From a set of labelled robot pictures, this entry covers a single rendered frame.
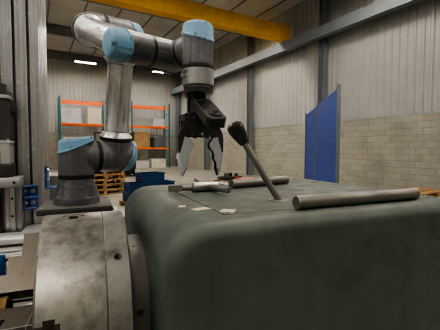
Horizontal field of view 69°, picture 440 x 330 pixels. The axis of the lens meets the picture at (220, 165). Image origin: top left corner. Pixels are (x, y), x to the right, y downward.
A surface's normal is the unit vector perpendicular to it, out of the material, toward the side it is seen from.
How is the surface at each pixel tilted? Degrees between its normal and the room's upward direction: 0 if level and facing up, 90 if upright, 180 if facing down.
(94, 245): 35
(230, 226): 45
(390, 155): 90
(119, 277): 55
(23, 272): 50
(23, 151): 90
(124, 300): 67
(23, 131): 90
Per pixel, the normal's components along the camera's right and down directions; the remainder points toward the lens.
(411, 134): -0.86, 0.02
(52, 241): 0.20, -0.83
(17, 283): 0.30, -0.61
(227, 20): 0.50, 0.04
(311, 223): 0.35, -0.41
